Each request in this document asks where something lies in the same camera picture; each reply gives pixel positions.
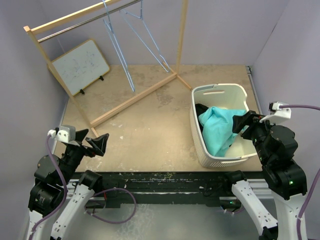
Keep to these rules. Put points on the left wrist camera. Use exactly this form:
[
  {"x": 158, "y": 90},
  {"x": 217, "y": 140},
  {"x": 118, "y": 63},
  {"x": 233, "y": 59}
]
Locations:
[{"x": 64, "y": 134}]

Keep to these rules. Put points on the blue hanger of teal shirt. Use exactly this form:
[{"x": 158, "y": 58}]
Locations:
[{"x": 111, "y": 33}]

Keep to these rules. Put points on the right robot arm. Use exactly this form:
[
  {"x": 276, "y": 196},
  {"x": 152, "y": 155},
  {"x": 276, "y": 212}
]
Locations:
[{"x": 275, "y": 146}]

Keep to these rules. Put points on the white laundry basket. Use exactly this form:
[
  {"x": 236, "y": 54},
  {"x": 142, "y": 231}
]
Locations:
[{"x": 211, "y": 120}]

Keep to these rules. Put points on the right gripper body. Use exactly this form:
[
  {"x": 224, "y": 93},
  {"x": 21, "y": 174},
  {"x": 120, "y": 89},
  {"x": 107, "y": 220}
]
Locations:
[{"x": 256, "y": 130}]

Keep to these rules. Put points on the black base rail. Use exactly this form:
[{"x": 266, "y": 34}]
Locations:
[{"x": 165, "y": 188}]

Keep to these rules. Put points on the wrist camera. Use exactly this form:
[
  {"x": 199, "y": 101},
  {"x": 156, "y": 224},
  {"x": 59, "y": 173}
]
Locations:
[
  {"x": 64, "y": 134},
  {"x": 277, "y": 113}
]

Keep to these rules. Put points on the blue hanger of black shirt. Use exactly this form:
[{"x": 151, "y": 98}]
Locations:
[{"x": 137, "y": 24}]

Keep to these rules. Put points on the teal t shirt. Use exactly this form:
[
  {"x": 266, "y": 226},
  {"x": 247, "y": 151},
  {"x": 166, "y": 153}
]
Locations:
[{"x": 220, "y": 130}]

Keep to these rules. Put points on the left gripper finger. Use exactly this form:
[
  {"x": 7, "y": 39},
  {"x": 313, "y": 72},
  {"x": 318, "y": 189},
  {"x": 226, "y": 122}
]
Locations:
[
  {"x": 80, "y": 136},
  {"x": 98, "y": 145}
]

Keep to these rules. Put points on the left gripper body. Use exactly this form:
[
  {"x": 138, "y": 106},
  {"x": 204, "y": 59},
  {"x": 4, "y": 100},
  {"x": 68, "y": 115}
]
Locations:
[{"x": 73, "y": 154}]

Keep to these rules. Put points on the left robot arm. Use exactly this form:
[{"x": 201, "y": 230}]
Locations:
[{"x": 50, "y": 213}]

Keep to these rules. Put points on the small whiteboard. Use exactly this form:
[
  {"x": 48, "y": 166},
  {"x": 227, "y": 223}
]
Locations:
[{"x": 81, "y": 66}]

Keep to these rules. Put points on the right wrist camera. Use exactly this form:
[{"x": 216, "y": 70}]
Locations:
[{"x": 277, "y": 113}]

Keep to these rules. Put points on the black t shirt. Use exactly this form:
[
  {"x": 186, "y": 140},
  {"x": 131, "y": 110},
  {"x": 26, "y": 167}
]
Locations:
[{"x": 202, "y": 115}]

